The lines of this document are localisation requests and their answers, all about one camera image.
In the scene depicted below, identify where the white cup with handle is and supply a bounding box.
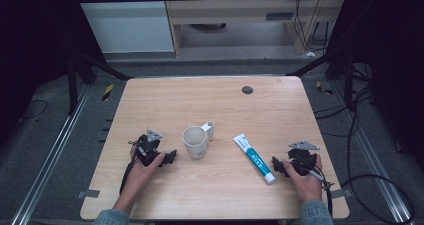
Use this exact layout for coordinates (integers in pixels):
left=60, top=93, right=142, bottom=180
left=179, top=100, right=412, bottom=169
left=181, top=120, right=216, bottom=160

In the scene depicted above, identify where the bundle of black hanging cables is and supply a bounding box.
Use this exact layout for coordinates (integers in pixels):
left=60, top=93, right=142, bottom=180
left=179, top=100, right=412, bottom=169
left=292, top=0, right=336, bottom=53

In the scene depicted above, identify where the thin black floor cable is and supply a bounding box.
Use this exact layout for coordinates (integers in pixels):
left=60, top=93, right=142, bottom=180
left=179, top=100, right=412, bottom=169
left=18, top=99, right=49, bottom=122

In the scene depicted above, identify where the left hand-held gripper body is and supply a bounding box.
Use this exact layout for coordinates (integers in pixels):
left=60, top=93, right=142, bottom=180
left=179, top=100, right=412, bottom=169
left=128, top=128, right=167, bottom=168

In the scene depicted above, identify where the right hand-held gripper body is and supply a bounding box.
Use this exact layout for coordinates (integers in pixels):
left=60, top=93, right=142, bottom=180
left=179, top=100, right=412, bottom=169
left=286, top=140, right=321, bottom=178

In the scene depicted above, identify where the left hand-held gripper cable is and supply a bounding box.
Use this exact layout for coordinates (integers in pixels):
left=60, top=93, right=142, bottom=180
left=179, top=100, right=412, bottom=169
left=118, top=139, right=148, bottom=196

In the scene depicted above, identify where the right hand-held gripper cable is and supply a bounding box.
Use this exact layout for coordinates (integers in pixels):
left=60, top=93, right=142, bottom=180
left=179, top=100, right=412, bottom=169
left=301, top=158, right=336, bottom=219

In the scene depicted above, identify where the person's right hand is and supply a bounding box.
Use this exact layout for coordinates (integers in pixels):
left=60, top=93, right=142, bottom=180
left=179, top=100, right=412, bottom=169
left=282, top=153, right=324, bottom=203

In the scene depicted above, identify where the white cabinet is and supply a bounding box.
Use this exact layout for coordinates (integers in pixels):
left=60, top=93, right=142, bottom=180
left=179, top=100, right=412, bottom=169
left=71, top=0, right=176, bottom=55

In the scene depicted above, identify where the light wooden desk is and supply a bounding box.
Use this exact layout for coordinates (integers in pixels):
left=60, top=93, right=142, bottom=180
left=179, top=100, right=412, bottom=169
left=161, top=0, right=349, bottom=58

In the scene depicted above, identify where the black looped floor cable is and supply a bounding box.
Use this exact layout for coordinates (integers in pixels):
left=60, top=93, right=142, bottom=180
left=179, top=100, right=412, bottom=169
left=339, top=84, right=417, bottom=225

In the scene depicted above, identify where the aluminium floor rail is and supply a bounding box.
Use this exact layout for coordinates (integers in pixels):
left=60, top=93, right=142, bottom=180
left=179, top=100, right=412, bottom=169
left=9, top=84, right=92, bottom=225
left=331, top=80, right=412, bottom=225

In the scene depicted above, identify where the person's left hand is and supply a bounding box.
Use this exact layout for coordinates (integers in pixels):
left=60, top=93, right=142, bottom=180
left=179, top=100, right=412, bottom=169
left=123, top=145, right=167, bottom=200

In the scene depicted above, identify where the white and teal toothpaste tube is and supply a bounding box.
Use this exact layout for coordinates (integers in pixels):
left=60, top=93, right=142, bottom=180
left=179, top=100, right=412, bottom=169
left=232, top=132, right=277, bottom=186

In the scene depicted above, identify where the grey tape tab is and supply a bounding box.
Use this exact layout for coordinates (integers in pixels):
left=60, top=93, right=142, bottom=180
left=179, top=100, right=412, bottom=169
left=330, top=187, right=354, bottom=200
left=77, top=188, right=101, bottom=200

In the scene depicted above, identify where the dark curtain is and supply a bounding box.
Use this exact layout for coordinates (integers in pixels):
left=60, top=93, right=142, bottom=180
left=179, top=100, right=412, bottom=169
left=325, top=0, right=424, bottom=173
left=0, top=0, right=108, bottom=146

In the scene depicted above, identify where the black metal stand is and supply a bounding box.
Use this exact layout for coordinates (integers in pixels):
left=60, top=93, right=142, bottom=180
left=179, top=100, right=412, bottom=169
left=286, top=49, right=356, bottom=112
left=65, top=49, right=135, bottom=117

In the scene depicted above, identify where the yellow and black tape strip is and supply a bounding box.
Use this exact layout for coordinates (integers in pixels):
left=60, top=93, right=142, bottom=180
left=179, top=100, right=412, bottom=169
left=101, top=83, right=115, bottom=102
left=315, top=80, right=334, bottom=96

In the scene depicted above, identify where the hand-held gripper cable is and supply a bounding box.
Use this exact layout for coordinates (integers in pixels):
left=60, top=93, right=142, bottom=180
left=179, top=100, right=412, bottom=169
left=118, top=139, right=148, bottom=196
left=301, top=158, right=336, bottom=219

